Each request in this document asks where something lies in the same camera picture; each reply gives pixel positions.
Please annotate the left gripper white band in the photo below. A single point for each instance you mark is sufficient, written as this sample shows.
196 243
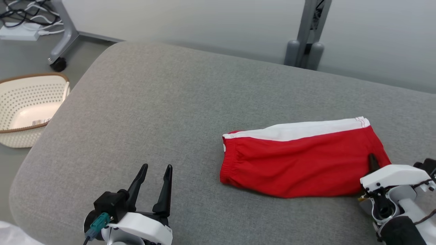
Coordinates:
143 229

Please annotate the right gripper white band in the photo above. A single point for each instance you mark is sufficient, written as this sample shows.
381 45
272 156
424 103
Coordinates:
395 177

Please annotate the red shorts with white stripe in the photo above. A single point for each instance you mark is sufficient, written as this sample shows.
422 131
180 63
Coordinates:
299 163

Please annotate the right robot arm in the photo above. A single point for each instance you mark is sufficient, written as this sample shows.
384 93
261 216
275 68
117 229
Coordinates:
402 234

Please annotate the white translucent plastic sheet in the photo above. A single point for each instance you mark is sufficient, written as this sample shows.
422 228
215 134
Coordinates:
15 234

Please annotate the cream perforated laundry basket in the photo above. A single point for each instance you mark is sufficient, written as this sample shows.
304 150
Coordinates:
27 102

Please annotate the white power strip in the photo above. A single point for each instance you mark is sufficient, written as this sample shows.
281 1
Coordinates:
18 32

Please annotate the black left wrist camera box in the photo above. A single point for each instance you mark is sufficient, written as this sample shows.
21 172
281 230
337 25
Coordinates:
110 204

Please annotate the teal left camera connector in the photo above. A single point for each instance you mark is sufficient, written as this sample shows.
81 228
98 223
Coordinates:
98 224

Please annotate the grey cylindrical post foot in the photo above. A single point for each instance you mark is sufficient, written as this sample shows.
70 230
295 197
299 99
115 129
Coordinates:
292 54
315 58

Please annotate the grey metal partition post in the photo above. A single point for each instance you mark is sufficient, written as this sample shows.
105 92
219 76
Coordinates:
311 23

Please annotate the grey wheeled stand frame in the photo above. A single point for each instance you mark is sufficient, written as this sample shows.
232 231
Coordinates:
66 30

